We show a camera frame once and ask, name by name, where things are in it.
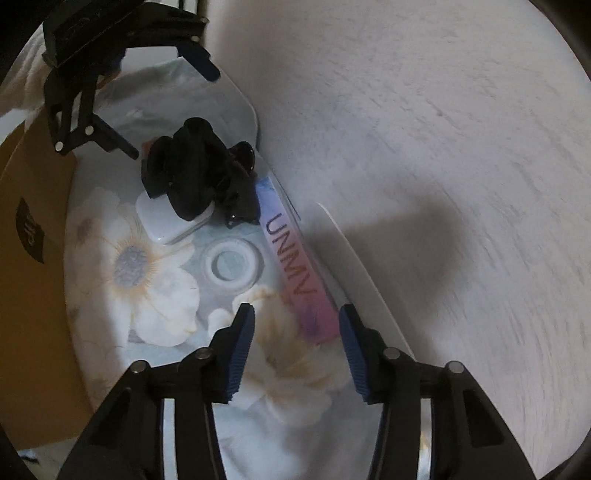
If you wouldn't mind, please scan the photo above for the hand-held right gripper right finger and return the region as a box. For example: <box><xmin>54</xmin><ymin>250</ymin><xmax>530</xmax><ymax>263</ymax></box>
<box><xmin>338</xmin><ymin>304</ymin><xmax>536</xmax><ymax>480</ymax></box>

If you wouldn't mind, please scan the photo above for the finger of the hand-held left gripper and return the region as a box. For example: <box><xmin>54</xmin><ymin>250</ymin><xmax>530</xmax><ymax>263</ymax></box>
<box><xmin>44</xmin><ymin>65</ymin><xmax>140</xmax><ymax>161</ymax></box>
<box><xmin>124</xmin><ymin>34</ymin><xmax>221</xmax><ymax>85</ymax></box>

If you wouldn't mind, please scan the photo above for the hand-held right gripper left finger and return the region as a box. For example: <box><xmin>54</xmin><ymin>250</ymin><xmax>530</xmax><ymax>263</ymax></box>
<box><xmin>55</xmin><ymin>303</ymin><xmax>256</xmax><ymax>480</ymax></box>

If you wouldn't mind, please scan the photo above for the long pink gradient box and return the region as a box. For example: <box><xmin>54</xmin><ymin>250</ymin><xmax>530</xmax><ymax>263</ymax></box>
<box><xmin>255</xmin><ymin>176</ymin><xmax>339</xmax><ymax>348</ymax></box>

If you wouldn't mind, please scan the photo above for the brown cardboard box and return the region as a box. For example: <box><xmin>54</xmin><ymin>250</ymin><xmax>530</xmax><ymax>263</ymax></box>
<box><xmin>0</xmin><ymin>111</ymin><xmax>95</xmax><ymax>455</ymax></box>

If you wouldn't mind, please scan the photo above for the floral covered desktop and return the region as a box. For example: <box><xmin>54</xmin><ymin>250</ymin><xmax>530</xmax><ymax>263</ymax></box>
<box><xmin>60</xmin><ymin>55</ymin><xmax>437</xmax><ymax>480</ymax></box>

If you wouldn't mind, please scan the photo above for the clear round lid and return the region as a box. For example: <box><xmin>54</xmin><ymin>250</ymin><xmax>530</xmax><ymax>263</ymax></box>
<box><xmin>200</xmin><ymin>237</ymin><xmax>267</xmax><ymax>297</ymax></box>

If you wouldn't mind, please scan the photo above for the black cloth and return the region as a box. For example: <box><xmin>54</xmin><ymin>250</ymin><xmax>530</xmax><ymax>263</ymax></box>
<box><xmin>140</xmin><ymin>117</ymin><xmax>241</xmax><ymax>223</ymax></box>

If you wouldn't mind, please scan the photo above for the black glossy hair clip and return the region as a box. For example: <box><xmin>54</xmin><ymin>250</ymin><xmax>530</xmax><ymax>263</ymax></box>
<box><xmin>221</xmin><ymin>141</ymin><xmax>260</xmax><ymax>228</ymax></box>

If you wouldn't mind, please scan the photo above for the white square case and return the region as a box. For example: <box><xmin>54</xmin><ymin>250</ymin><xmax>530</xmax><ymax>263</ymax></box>
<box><xmin>135</xmin><ymin>191</ymin><xmax>216</xmax><ymax>246</ymax></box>

